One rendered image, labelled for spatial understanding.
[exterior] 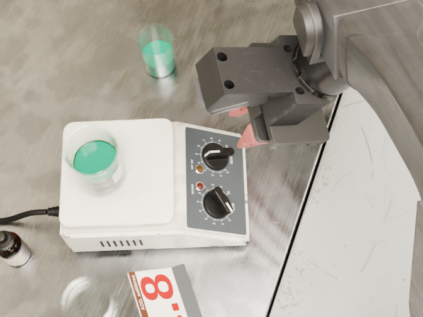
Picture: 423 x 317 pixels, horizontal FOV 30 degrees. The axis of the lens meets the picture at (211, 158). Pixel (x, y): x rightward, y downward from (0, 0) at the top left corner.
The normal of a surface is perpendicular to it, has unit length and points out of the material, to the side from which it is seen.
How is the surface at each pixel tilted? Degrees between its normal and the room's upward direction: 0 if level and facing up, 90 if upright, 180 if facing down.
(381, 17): 23
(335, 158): 0
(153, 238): 90
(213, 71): 62
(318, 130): 29
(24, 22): 0
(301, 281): 0
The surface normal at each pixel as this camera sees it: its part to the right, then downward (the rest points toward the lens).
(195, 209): 0.47, -0.36
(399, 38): -0.13, -0.70
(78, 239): 0.03, 0.92
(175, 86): -0.04, -0.39
